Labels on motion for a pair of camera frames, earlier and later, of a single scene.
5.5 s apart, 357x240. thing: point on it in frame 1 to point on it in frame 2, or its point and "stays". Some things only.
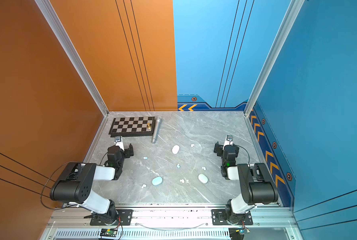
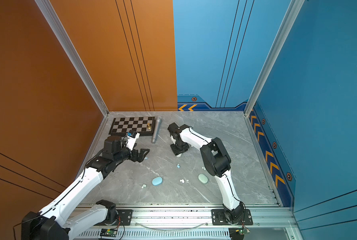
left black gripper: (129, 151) to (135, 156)
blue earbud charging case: (157, 181) stays
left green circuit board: (108, 232) stays
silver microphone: (159, 121) stays
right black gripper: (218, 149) to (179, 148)
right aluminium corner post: (292, 12) stays
